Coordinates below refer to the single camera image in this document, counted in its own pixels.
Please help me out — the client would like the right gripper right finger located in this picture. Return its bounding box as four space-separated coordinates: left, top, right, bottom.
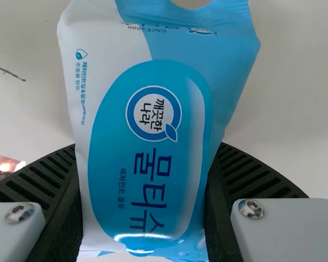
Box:
203 142 328 262

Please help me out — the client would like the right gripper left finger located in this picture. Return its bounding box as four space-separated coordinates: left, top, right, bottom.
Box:
0 144 84 262

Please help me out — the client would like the wet wipes pack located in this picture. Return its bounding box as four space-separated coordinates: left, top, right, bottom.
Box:
56 0 262 262

